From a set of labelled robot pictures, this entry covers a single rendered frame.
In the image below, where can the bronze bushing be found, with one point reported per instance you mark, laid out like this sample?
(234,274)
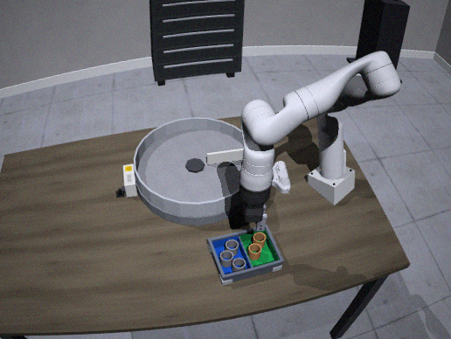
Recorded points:
(259,236)
(254,247)

